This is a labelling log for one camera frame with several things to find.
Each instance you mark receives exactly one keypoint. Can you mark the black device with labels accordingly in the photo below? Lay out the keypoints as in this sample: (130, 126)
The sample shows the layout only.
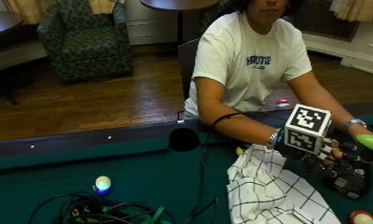
(351, 179)

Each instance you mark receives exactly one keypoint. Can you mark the white cube with black markers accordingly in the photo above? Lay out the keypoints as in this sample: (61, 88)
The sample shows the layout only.
(307, 129)

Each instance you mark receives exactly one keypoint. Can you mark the silver wristwatch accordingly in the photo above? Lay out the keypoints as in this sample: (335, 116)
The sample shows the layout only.
(356, 123)

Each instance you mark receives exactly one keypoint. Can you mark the red and white ball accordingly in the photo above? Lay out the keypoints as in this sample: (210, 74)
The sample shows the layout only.
(363, 218)

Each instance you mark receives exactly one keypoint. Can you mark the white black-checked cloth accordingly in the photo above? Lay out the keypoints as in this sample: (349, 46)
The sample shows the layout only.
(269, 189)

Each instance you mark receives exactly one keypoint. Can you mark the small red and white object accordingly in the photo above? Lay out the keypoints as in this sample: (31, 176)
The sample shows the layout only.
(283, 102)

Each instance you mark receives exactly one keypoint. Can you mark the small yellow object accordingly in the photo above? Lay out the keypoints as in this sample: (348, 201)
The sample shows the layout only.
(239, 151)

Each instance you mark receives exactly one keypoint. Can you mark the the person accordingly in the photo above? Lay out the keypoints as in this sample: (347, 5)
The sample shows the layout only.
(240, 102)

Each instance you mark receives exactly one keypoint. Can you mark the white printed t-shirt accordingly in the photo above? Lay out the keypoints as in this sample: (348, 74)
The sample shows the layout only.
(244, 46)

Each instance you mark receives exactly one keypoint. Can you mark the dark radiator grille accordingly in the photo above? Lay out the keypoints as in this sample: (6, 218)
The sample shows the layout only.
(323, 20)

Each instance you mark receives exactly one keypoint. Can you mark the glowing white ball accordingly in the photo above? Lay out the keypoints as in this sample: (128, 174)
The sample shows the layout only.
(102, 184)

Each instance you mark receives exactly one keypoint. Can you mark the round dark wooden table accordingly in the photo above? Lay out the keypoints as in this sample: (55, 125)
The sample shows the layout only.
(178, 4)

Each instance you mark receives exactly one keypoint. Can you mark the green patterned armchair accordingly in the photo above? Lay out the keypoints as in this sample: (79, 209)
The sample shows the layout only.
(87, 40)

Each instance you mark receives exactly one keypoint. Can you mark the dark wooden side table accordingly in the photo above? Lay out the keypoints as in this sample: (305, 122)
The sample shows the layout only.
(2, 23)

